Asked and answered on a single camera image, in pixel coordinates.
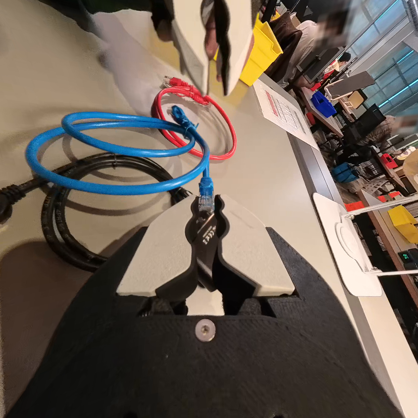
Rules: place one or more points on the blue plastic bin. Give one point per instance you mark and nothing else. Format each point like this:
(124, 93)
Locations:
(323, 103)

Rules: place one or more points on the large yellow plastic bin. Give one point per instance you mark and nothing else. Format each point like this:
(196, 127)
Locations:
(261, 55)

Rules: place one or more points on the black adapter box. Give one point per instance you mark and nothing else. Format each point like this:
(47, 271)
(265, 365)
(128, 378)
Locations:
(205, 238)

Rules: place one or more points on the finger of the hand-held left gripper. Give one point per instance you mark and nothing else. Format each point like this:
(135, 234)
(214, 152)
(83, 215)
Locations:
(191, 39)
(240, 39)

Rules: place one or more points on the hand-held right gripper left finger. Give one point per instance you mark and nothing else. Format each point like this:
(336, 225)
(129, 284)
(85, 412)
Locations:
(160, 254)

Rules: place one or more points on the small yellow storage bin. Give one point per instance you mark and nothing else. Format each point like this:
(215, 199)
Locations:
(403, 223)

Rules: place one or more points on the black digital display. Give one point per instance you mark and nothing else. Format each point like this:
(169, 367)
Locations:
(408, 256)

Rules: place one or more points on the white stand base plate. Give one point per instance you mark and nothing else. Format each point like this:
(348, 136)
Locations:
(352, 248)

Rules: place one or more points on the blue bag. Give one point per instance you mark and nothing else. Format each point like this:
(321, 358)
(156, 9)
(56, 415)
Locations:
(345, 173)

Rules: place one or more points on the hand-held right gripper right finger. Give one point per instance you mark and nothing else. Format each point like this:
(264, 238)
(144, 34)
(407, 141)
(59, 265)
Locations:
(254, 258)

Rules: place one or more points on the laminated paper sheet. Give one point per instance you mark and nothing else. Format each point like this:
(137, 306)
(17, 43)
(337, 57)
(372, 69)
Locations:
(287, 114)

